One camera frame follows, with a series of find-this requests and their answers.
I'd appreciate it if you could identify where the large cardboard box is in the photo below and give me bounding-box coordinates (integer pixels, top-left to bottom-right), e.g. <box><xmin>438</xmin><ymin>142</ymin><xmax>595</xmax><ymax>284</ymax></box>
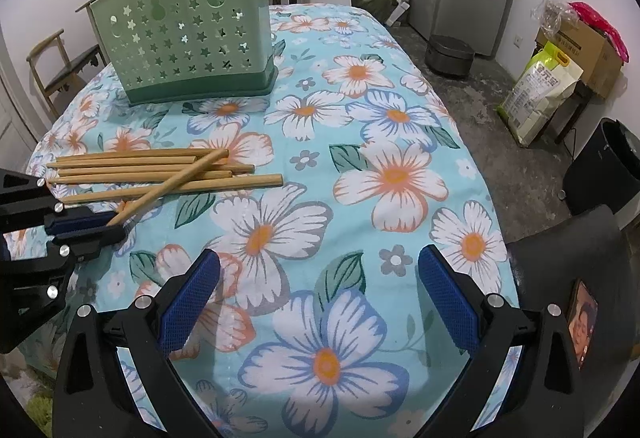
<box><xmin>535</xmin><ymin>18</ymin><xmax>623</xmax><ymax>99</ymax></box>

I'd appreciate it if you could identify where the yellow white rice bag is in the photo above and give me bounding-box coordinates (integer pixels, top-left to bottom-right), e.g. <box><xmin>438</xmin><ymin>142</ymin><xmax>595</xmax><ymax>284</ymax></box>
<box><xmin>497</xmin><ymin>40</ymin><xmax>585</xmax><ymax>148</ymax></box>

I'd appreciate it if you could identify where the floral blue blanket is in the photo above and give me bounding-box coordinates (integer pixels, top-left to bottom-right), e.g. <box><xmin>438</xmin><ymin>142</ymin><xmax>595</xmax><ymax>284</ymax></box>
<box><xmin>25</xmin><ymin>3</ymin><xmax>523</xmax><ymax>438</ymax></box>

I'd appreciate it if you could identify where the small portrait picture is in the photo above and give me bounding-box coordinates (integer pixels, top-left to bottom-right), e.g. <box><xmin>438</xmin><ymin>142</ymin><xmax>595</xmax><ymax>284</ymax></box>
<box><xmin>567</xmin><ymin>279</ymin><xmax>599</xmax><ymax>371</ymax></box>

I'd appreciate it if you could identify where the dark wooden stand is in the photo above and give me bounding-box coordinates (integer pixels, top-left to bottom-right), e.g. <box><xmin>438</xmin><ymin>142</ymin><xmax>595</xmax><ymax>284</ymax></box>
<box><xmin>552</xmin><ymin>80</ymin><xmax>593</xmax><ymax>159</ymax></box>

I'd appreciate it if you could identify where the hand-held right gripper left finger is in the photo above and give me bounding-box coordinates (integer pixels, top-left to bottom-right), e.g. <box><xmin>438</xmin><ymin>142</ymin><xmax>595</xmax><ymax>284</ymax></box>
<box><xmin>52</xmin><ymin>248</ymin><xmax>221</xmax><ymax>438</ymax></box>

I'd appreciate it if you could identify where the clear plastic bag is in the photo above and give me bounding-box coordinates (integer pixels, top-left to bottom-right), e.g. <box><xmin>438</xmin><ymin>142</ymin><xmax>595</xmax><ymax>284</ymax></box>
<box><xmin>531</xmin><ymin>0</ymin><xmax>576</xmax><ymax>36</ymax></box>

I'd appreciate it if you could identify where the green shaggy rug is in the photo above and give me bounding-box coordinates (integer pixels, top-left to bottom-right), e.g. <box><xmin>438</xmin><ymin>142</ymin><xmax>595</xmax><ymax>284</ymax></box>
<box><xmin>20</xmin><ymin>358</ymin><xmax>56</xmax><ymax>438</ymax></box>

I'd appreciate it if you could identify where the dark grey rice cooker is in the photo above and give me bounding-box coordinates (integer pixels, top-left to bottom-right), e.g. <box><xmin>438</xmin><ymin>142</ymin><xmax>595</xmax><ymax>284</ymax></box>
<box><xmin>425</xmin><ymin>34</ymin><xmax>476</xmax><ymax>79</ymax></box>

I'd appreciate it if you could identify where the single bamboo chopstick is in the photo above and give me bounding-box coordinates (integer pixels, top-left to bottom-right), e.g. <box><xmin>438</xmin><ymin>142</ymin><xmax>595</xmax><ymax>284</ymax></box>
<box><xmin>106</xmin><ymin>149</ymin><xmax>230</xmax><ymax>227</ymax></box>

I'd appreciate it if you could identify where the pink plastic bag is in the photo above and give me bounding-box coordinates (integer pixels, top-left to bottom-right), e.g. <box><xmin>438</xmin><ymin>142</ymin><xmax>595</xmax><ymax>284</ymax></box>
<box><xmin>569</xmin><ymin>2</ymin><xmax>629</xmax><ymax>64</ymax></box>

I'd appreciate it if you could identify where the green perforated utensil holder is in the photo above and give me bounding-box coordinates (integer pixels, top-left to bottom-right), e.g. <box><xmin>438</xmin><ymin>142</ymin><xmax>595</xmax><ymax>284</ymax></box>
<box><xmin>89</xmin><ymin>0</ymin><xmax>278</xmax><ymax>108</ymax></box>

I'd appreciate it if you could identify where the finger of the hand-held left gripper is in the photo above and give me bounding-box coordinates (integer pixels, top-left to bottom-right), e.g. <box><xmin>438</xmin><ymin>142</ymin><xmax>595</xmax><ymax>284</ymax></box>
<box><xmin>0</xmin><ymin>168</ymin><xmax>122</xmax><ymax>233</ymax></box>
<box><xmin>0</xmin><ymin>223</ymin><xmax>126</xmax><ymax>355</ymax></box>

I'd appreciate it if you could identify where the white door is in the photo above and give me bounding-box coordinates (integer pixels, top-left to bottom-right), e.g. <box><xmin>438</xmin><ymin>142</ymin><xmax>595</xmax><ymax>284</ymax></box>
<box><xmin>0</xmin><ymin>53</ymin><xmax>38</xmax><ymax>164</ymax></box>

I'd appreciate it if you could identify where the large black object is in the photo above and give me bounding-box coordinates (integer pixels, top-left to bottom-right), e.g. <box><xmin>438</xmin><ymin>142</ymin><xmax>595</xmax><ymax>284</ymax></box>
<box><xmin>505</xmin><ymin>205</ymin><xmax>623</xmax><ymax>369</ymax></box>

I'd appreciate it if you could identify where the pile of bamboo chopsticks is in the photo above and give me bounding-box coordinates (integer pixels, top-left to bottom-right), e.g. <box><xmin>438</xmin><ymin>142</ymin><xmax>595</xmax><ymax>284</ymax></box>
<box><xmin>46</xmin><ymin>148</ymin><xmax>284</xmax><ymax>206</ymax></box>

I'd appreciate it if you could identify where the black trash bin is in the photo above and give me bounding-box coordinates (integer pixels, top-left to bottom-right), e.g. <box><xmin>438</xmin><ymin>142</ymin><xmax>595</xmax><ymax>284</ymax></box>
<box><xmin>562</xmin><ymin>118</ymin><xmax>640</xmax><ymax>219</ymax></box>

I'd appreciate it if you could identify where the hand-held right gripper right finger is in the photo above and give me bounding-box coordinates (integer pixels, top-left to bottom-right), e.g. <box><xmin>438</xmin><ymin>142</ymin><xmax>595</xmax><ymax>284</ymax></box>
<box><xmin>418</xmin><ymin>244</ymin><xmax>586</xmax><ymax>438</ymax></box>

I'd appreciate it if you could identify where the wooden chair black seat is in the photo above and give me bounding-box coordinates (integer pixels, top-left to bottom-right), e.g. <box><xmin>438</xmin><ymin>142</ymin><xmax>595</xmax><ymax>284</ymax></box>
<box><xmin>27</xmin><ymin>29</ymin><xmax>108</xmax><ymax>124</ymax></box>

